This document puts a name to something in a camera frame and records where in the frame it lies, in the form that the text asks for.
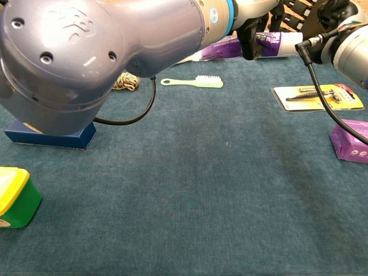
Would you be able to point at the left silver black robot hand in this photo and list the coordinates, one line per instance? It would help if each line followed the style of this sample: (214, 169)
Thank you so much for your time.
(250, 10)

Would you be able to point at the blue table cloth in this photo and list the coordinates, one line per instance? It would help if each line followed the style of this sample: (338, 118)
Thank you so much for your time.
(201, 201)

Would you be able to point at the mint green brush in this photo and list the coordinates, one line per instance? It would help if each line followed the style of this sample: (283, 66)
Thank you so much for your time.
(207, 82)

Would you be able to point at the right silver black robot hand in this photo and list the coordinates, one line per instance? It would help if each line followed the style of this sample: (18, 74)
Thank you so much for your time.
(330, 11)

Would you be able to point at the dark blue long box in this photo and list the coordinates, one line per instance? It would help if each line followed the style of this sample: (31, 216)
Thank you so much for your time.
(72, 141)

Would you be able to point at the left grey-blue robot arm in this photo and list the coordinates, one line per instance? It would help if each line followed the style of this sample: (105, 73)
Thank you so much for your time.
(86, 43)

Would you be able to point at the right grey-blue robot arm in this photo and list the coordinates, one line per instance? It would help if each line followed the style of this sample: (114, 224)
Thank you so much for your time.
(353, 54)

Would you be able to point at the yellow lidded green container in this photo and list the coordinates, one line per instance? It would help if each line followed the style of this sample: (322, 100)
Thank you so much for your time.
(17, 198)

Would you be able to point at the white toothpaste cap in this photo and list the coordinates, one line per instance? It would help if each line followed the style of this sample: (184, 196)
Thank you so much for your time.
(291, 44)

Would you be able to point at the razor in yellow blister pack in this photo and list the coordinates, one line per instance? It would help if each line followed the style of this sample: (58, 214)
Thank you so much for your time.
(302, 100)

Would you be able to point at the purple toothpaste tube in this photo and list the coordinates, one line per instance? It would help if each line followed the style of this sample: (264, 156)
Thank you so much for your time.
(224, 50)

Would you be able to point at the purple cardboard box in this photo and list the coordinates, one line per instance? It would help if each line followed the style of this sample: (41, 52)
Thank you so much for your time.
(349, 149)

